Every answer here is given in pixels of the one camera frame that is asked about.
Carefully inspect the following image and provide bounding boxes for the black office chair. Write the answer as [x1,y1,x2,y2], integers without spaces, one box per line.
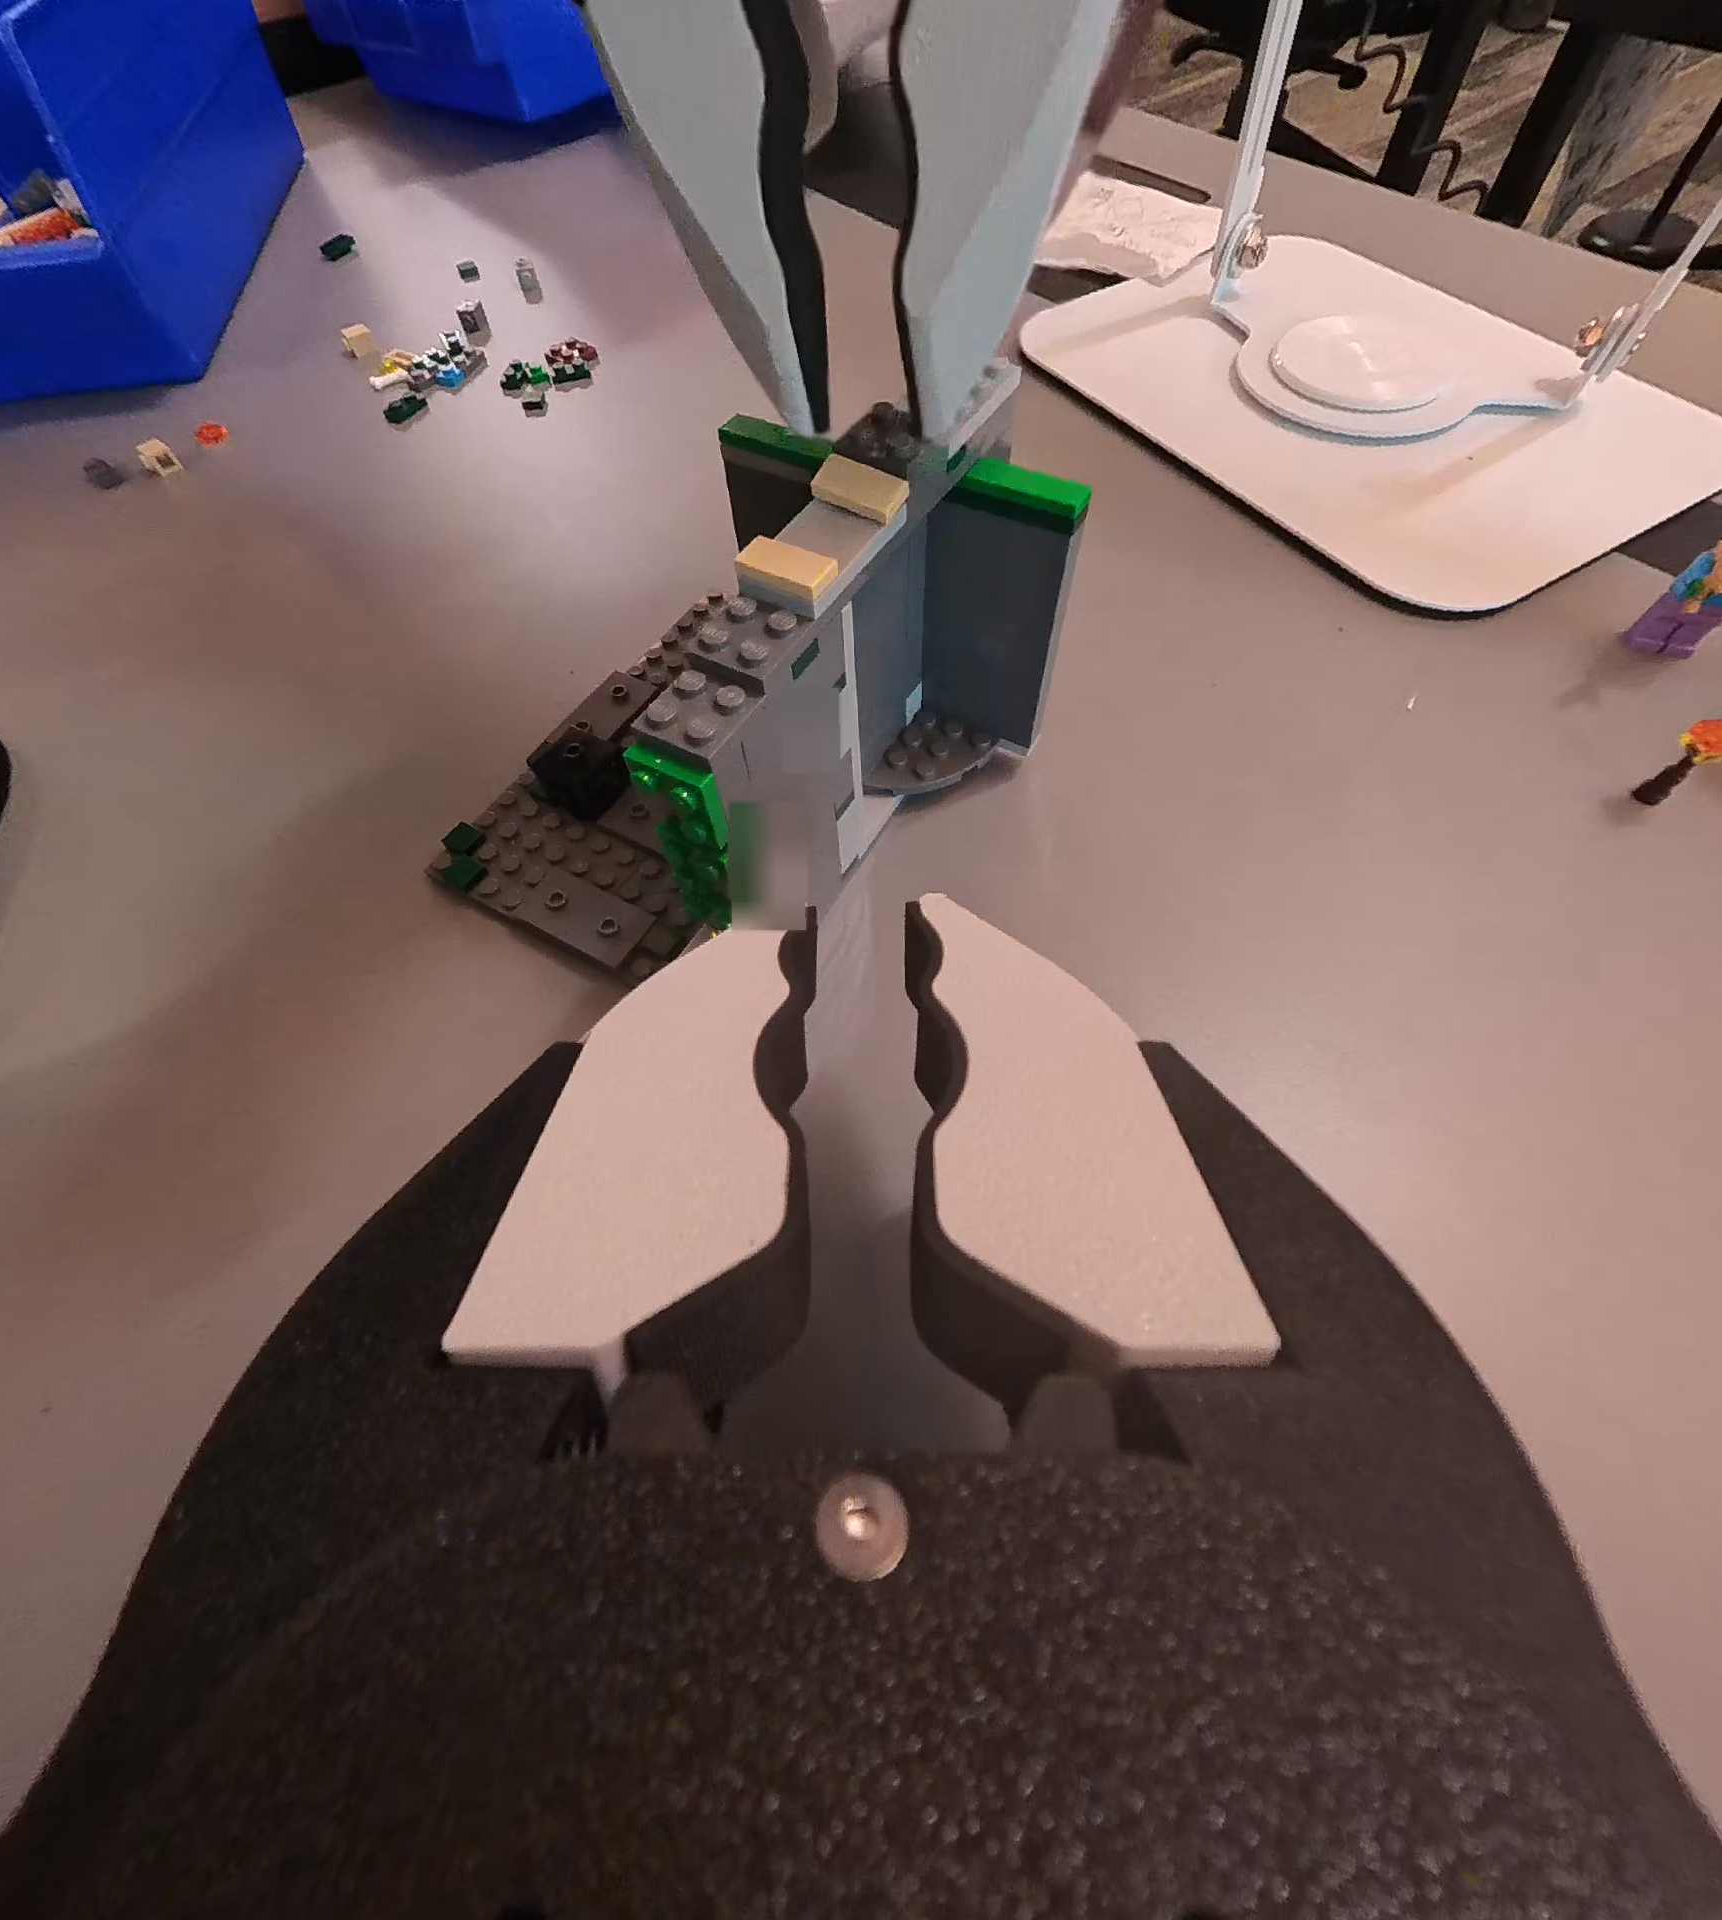
[1172,0,1388,169]

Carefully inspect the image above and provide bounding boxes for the scattered small toy bricks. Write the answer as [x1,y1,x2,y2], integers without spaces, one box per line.
[80,233,608,492]

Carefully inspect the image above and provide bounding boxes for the grey toy brick building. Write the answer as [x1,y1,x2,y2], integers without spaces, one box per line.
[426,396,1096,985]

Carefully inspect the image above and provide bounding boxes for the toy torch orange flame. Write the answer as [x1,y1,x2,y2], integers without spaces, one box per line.
[1629,717,1722,813]

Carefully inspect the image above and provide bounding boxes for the small dark toy brick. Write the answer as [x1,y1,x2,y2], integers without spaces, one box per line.
[528,720,633,822]

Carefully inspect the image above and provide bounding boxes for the white paper receipt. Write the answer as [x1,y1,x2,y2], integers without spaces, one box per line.
[1031,169,1226,284]

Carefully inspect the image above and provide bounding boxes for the green toy figure with sword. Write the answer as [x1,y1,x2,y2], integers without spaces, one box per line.
[1621,483,1722,671]

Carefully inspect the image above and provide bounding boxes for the dark table frame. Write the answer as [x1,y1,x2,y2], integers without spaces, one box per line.
[1377,0,1722,310]

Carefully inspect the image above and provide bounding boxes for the large blue storage bin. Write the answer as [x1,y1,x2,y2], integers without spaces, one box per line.
[0,0,308,421]

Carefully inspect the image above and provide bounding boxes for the grey desk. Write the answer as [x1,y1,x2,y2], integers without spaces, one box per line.
[0,61,1722,1920]

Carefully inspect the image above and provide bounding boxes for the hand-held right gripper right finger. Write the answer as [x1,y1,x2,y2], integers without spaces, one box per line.
[902,892,1284,1421]

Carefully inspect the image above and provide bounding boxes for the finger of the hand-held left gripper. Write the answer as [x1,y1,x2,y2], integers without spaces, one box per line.
[887,0,1126,444]
[581,0,836,441]

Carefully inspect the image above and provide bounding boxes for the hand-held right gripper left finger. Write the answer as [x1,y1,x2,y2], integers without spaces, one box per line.
[437,927,822,1421]

